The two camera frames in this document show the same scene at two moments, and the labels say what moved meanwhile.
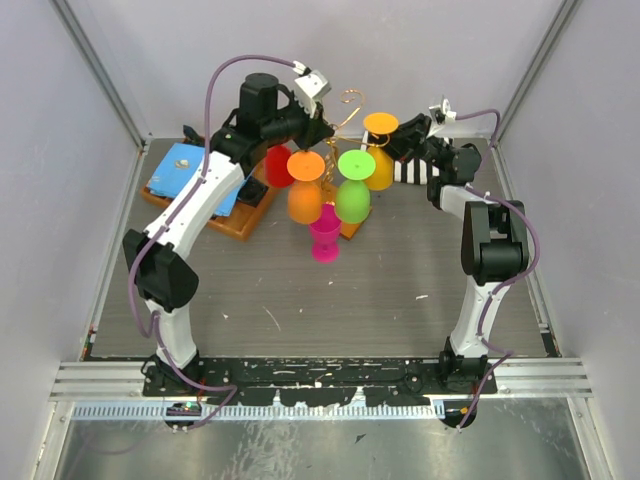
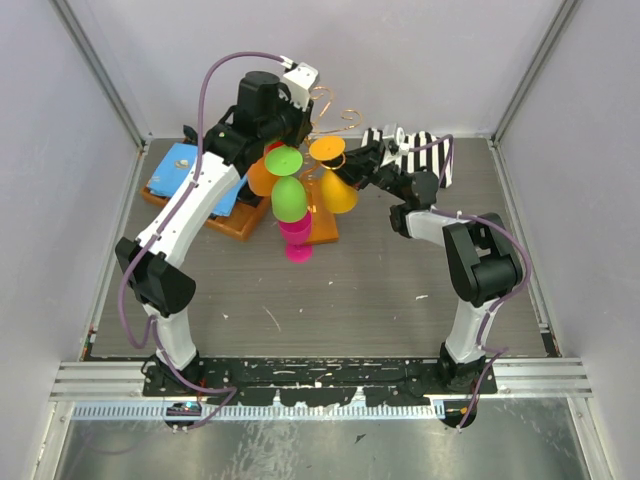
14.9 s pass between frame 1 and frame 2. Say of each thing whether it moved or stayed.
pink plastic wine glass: moved
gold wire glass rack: moved
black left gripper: stayed
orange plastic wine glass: moved
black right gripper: moved
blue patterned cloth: stayed
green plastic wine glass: moved
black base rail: stayed
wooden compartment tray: stayed
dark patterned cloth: stayed
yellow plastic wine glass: moved
